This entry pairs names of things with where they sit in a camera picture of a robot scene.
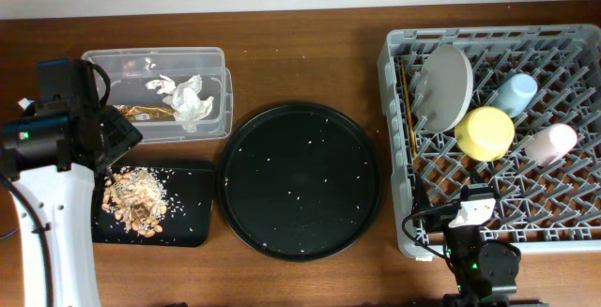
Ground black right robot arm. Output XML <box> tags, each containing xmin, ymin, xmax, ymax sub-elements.
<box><xmin>405</xmin><ymin>171</ymin><xmax>521</xmax><ymax>307</ymax></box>

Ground small white tissue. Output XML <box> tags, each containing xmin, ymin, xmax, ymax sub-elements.
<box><xmin>145</xmin><ymin>75</ymin><xmax>177</xmax><ymax>95</ymax></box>

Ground grey round plate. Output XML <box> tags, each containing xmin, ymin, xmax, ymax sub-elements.
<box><xmin>414</xmin><ymin>45</ymin><xmax>474</xmax><ymax>133</ymax></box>

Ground black rectangular tray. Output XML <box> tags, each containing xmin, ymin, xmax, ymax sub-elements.
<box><xmin>91</xmin><ymin>157</ymin><xmax>216</xmax><ymax>247</ymax></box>

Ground large white tissue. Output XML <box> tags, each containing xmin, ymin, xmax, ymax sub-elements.
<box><xmin>161</xmin><ymin>74</ymin><xmax>215</xmax><ymax>133</ymax></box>

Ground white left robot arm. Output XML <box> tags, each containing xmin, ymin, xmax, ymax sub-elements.
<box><xmin>1</xmin><ymin>105</ymin><xmax>142</xmax><ymax>306</ymax></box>

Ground blue plastic cup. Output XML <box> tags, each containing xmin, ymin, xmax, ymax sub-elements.
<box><xmin>491</xmin><ymin>73</ymin><xmax>538</xmax><ymax>118</ymax></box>

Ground peanut and rice scraps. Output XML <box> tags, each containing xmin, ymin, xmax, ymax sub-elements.
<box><xmin>100</xmin><ymin>166</ymin><xmax>187</xmax><ymax>238</ymax></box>

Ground wooden chopstick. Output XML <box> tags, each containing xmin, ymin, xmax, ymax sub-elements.
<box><xmin>402</xmin><ymin>62</ymin><xmax>420</xmax><ymax>159</ymax></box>
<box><xmin>400</xmin><ymin>60</ymin><xmax>418</xmax><ymax>158</ymax></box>

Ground yellow plastic bowl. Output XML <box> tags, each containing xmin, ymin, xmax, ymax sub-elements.
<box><xmin>455</xmin><ymin>106</ymin><xmax>515</xmax><ymax>161</ymax></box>

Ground clear plastic waste bin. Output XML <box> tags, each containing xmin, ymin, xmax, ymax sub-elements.
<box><xmin>82</xmin><ymin>47</ymin><xmax>234</xmax><ymax>145</ymax></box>

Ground round black tray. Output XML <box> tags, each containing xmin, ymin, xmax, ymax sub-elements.
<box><xmin>217</xmin><ymin>103</ymin><xmax>383</xmax><ymax>262</ymax></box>

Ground pink plastic cup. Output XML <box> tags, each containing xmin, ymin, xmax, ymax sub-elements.
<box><xmin>524</xmin><ymin>123</ymin><xmax>578</xmax><ymax>166</ymax></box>

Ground gold snack wrapper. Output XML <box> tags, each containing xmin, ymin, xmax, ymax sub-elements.
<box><xmin>116</xmin><ymin>105</ymin><xmax>175</xmax><ymax>122</ymax></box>

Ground grey dishwasher rack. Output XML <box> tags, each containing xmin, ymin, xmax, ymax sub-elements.
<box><xmin>378</xmin><ymin>24</ymin><xmax>600</xmax><ymax>260</ymax></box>

